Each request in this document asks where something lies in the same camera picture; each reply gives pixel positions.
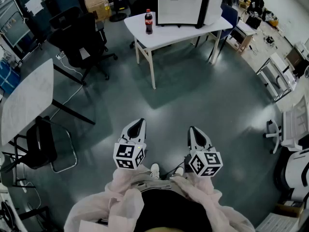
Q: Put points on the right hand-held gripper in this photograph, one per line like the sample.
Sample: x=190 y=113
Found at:
x=207 y=161

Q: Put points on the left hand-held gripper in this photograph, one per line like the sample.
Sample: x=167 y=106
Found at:
x=125 y=152

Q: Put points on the cola bottle red cap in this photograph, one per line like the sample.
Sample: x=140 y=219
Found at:
x=149 y=25

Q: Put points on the white black-edged cabinet box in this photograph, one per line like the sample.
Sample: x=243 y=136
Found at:
x=178 y=8

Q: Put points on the person's left forearm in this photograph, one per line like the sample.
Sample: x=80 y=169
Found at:
x=125 y=182

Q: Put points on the person's right forearm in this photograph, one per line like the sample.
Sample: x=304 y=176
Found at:
x=198 y=190

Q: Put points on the person's right shoe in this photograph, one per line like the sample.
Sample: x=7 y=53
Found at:
x=179 y=171

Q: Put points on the person's shoe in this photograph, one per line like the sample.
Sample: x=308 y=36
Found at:
x=155 y=170
x=179 y=171

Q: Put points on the person's left shoe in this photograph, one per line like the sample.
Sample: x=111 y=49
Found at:
x=155 y=170

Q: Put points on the person's torso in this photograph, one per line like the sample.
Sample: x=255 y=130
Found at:
x=173 y=209

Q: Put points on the white office chair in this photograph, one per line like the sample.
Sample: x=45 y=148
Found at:
x=294 y=129

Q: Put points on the white table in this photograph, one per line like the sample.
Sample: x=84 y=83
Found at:
x=169 y=36

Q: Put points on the white metal rack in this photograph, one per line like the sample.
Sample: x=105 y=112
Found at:
x=277 y=71

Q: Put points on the black office chair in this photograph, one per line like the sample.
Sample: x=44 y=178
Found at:
x=74 y=42
x=65 y=17

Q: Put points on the white plastic crate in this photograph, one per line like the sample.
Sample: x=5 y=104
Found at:
x=277 y=223

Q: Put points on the grey marble table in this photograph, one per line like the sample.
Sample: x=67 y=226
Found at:
x=26 y=98

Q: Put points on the black floor fan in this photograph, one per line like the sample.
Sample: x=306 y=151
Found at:
x=118 y=17

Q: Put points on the small wooden cabinet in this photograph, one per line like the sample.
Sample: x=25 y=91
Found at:
x=243 y=33

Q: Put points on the black mesh chair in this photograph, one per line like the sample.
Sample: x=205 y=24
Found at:
x=140 y=4

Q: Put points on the blue chair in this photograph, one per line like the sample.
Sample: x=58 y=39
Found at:
x=229 y=16

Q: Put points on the brown cardboard box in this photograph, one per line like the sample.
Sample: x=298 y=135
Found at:
x=96 y=6

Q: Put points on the blue bag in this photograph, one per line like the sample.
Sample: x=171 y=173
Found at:
x=8 y=77

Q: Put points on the black metal-frame chair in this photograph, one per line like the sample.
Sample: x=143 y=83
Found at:
x=41 y=144

